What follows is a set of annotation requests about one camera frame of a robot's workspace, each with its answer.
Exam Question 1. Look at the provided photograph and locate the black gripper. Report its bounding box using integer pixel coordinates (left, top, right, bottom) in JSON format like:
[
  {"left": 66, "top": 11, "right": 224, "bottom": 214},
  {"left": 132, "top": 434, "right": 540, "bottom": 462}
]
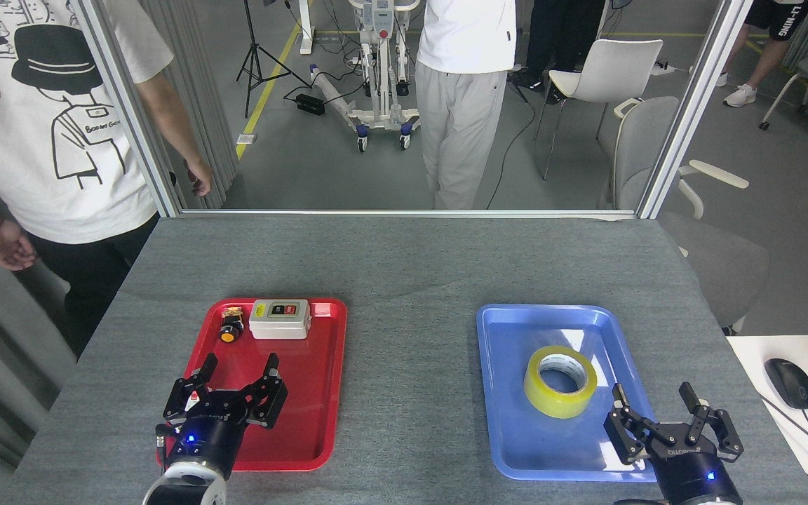
[
  {"left": 163, "top": 353, "right": 290, "bottom": 486},
  {"left": 603, "top": 382, "right": 745, "bottom": 502}
]

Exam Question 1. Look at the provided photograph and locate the yellow tape roll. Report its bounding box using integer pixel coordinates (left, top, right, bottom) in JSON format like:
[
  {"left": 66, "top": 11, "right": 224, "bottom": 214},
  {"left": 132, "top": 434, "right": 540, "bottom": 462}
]
[{"left": 524, "top": 344, "right": 598, "bottom": 419}]

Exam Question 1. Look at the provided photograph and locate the person's left hand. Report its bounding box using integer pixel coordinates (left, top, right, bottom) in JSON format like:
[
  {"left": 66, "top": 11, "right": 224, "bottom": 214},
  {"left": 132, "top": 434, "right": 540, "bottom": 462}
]
[{"left": 185, "top": 159, "right": 214, "bottom": 198}]

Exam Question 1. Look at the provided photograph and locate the person's right hand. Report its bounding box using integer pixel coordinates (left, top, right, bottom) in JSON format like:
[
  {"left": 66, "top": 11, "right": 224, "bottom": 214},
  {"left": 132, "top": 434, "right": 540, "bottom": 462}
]
[{"left": 0, "top": 219, "right": 39, "bottom": 272}]

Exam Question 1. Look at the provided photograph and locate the yellow push button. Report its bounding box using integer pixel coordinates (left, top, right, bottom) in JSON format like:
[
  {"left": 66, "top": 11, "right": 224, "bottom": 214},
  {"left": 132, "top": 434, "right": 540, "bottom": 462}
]
[{"left": 218, "top": 306, "right": 245, "bottom": 344}]

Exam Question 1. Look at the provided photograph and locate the red plastic tray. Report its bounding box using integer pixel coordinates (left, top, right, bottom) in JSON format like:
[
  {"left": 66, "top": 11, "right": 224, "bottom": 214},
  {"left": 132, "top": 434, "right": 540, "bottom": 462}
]
[{"left": 156, "top": 297, "right": 348, "bottom": 472}]

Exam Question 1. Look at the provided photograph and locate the white desk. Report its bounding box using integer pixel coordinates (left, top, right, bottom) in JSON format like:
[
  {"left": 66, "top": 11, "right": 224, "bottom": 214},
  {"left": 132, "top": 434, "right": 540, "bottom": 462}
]
[{"left": 727, "top": 335, "right": 808, "bottom": 505}]

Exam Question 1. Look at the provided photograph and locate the black computer mouse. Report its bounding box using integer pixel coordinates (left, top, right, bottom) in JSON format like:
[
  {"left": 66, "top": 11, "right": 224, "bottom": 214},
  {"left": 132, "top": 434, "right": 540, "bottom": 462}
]
[{"left": 765, "top": 358, "right": 808, "bottom": 410}]

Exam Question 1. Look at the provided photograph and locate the grey office chair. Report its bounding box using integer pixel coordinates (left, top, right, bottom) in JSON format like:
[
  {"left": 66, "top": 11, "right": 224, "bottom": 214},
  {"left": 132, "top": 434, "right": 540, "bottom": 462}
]
[{"left": 597, "top": 96, "right": 771, "bottom": 334}]

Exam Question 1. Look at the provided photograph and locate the blue plastic tray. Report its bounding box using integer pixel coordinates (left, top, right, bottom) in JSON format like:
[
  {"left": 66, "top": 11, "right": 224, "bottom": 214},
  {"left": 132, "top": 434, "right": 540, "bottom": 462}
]
[{"left": 476, "top": 303, "right": 671, "bottom": 483}]

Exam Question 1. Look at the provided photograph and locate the person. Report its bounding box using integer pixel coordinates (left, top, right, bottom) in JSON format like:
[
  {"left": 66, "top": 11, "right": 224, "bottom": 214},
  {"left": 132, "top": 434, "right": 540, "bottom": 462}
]
[
  {"left": 688, "top": 0, "right": 808, "bottom": 107},
  {"left": 513, "top": 0, "right": 608, "bottom": 92},
  {"left": 415, "top": 0, "right": 517, "bottom": 210},
  {"left": 0, "top": 0, "right": 214, "bottom": 358}
]

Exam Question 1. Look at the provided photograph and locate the black tripod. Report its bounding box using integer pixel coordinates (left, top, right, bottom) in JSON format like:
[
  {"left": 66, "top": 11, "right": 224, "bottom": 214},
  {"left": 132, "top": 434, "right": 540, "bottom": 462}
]
[{"left": 236, "top": 0, "right": 310, "bottom": 119}]

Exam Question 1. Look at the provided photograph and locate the white wheeled stand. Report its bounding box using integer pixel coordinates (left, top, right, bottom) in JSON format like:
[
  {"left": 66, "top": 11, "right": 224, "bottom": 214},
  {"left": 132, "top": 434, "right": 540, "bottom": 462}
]
[{"left": 309, "top": 0, "right": 422, "bottom": 152}]

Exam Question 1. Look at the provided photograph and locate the white plastic chair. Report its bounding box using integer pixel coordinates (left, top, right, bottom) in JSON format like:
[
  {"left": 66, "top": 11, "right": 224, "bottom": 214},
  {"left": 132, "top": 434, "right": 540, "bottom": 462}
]
[{"left": 534, "top": 39, "right": 664, "bottom": 181}]

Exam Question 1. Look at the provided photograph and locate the white desk leg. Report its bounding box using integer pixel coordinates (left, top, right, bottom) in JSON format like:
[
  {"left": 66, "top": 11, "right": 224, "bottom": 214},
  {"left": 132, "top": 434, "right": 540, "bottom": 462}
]
[{"left": 297, "top": 0, "right": 315, "bottom": 55}]

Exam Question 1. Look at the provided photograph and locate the white switch box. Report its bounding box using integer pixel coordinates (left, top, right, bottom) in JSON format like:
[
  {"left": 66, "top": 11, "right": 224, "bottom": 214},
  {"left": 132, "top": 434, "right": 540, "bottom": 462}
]
[{"left": 248, "top": 299, "right": 312, "bottom": 341}]

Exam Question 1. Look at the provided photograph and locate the silver frame rail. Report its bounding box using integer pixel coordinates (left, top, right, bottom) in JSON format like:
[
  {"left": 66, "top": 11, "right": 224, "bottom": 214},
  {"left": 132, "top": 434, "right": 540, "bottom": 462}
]
[{"left": 180, "top": 208, "right": 640, "bottom": 220}]

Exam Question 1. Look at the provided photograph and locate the silver frame post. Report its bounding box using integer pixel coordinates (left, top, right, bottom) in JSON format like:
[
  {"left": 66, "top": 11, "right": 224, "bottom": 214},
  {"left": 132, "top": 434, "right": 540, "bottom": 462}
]
[
  {"left": 71, "top": 0, "right": 180, "bottom": 218},
  {"left": 637, "top": 0, "right": 755, "bottom": 220}
]

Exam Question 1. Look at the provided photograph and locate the black floor cable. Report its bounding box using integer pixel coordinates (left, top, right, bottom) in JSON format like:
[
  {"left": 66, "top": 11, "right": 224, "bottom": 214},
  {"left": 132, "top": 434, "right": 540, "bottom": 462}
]
[{"left": 486, "top": 91, "right": 539, "bottom": 210}]

